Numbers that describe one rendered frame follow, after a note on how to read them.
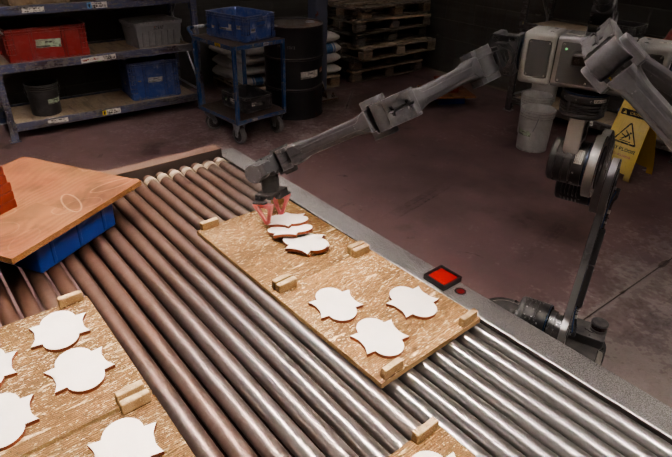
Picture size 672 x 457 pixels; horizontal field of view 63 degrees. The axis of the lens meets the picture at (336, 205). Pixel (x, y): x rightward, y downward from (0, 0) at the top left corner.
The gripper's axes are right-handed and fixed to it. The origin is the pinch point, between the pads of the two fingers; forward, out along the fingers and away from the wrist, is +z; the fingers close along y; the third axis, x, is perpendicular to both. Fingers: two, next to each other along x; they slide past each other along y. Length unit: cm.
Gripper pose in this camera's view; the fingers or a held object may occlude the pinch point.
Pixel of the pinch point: (274, 217)
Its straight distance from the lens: 179.2
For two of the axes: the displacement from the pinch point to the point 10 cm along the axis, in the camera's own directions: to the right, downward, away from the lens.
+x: -9.1, -0.7, 4.0
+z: 0.7, 9.5, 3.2
